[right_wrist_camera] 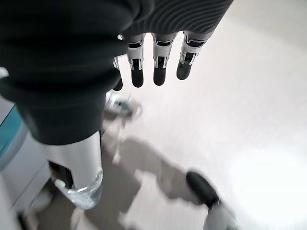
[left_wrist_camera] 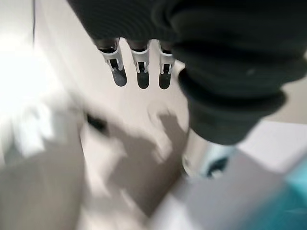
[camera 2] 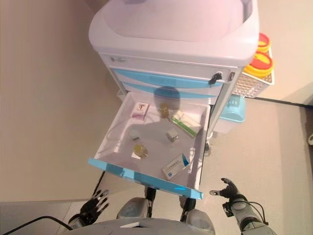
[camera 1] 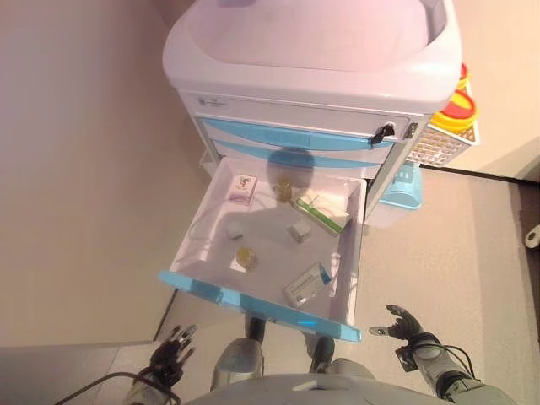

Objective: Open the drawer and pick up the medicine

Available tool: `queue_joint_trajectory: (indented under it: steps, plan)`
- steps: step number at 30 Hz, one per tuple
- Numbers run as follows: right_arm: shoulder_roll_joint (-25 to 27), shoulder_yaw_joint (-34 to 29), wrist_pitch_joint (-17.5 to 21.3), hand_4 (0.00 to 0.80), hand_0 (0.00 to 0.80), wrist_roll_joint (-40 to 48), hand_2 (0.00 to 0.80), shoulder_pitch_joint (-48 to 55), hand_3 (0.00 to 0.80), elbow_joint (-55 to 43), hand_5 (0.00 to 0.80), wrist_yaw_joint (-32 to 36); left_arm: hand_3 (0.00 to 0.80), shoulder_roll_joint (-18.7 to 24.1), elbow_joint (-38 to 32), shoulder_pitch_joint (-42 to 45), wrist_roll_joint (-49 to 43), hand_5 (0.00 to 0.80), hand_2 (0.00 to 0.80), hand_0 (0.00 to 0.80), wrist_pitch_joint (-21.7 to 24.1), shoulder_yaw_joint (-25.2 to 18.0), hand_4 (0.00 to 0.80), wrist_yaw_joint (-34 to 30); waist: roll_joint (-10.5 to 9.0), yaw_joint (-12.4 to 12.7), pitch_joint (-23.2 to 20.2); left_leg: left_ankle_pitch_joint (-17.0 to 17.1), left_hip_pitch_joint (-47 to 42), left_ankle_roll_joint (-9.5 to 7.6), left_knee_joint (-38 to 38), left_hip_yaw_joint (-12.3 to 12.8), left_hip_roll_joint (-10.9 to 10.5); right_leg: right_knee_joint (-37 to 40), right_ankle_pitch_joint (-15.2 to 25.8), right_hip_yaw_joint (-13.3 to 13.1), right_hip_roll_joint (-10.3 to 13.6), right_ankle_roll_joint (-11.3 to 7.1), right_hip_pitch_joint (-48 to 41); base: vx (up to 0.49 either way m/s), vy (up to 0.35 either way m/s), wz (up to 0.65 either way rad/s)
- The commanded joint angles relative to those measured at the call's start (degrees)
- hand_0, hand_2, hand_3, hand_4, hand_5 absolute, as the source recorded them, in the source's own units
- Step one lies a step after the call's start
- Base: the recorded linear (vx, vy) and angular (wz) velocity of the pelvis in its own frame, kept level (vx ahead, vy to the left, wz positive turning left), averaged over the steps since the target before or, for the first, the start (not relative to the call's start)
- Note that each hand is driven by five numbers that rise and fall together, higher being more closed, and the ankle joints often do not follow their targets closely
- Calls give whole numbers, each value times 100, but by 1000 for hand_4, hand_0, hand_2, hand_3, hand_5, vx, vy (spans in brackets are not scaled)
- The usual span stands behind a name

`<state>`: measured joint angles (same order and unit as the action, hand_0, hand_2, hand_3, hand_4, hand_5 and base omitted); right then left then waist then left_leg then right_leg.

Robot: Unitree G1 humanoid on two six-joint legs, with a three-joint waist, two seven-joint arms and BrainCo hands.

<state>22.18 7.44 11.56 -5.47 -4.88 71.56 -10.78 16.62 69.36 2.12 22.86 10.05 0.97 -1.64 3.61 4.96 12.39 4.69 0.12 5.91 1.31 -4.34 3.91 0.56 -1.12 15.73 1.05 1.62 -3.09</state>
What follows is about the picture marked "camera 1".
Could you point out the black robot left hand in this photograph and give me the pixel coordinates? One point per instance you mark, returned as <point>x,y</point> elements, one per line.
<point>171,358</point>

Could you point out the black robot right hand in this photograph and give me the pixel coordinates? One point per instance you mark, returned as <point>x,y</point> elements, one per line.
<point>407,327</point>

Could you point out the amber pill bottle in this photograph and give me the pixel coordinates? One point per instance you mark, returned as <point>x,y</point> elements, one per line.
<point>246,257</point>
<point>284,190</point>

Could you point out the blue fronted cart drawer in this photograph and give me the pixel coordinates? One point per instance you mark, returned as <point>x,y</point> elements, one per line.
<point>287,135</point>
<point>270,253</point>
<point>337,160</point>

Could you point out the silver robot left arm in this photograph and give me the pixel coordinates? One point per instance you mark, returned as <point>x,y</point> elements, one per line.
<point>143,390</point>

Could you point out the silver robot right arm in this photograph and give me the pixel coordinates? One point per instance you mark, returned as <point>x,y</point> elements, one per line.
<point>443,371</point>

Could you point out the blue white medicine box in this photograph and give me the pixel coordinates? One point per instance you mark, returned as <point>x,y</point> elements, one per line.
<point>308,283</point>

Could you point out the green white medicine box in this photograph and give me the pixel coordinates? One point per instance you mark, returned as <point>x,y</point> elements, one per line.
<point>322,213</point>

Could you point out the pink white medicine box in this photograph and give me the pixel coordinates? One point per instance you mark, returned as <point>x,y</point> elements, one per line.
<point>244,190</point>

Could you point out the silver robot left leg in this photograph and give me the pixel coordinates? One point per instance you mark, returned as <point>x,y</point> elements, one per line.
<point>238,358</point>

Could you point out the silver robot leg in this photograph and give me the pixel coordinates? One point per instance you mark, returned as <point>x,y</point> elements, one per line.
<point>327,354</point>
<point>238,358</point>

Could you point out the silver robot right leg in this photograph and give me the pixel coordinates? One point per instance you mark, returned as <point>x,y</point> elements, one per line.
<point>327,354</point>

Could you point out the white paper slip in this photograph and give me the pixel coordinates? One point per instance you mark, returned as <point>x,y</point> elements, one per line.
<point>234,266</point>

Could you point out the grey robot torso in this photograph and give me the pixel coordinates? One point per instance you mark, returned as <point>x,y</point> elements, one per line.
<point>295,392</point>

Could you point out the small white box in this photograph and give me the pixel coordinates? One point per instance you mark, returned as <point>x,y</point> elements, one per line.
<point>300,231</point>

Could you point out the bed caster wheel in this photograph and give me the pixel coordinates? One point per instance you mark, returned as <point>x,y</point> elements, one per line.
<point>533,237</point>

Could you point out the black key in lock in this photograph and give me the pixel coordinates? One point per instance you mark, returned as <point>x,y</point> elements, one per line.
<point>381,134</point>

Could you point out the yellow sharps container red lid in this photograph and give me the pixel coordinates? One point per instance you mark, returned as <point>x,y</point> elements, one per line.
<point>457,109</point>
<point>464,78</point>

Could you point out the white medical cart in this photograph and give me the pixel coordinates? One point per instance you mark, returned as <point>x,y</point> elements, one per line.
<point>295,55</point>

